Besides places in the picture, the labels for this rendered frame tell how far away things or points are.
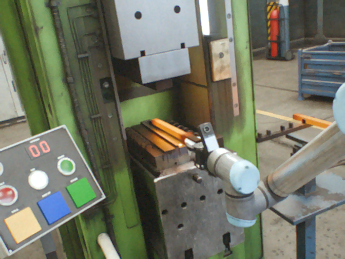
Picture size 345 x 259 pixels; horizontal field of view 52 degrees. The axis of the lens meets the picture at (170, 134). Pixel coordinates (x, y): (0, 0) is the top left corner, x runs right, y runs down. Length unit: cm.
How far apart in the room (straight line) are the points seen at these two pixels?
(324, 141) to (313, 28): 974
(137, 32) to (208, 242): 92
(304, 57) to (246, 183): 433
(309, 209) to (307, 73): 393
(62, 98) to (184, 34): 51
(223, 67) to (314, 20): 910
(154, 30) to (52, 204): 68
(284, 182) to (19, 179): 78
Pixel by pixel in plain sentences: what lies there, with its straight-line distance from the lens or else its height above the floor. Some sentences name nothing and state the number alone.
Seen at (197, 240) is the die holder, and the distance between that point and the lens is 158.
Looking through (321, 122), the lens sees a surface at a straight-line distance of 163.
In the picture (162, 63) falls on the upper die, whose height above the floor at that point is 133.
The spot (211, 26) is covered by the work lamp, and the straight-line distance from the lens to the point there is 154.
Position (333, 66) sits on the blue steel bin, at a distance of 513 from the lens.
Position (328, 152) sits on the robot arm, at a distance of 99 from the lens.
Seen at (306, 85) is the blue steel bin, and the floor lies 22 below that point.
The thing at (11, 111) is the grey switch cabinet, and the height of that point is 22.
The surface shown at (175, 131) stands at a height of 105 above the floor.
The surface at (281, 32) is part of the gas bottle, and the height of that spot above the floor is 63.
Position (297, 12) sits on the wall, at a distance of 1067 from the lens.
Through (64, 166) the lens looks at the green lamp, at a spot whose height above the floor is 109.
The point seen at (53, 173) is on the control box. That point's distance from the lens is 117.
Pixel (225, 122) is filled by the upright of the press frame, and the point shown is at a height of 98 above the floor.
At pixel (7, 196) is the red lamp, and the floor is 109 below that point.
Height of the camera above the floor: 152
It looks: 20 degrees down
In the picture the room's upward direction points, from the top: 8 degrees counter-clockwise
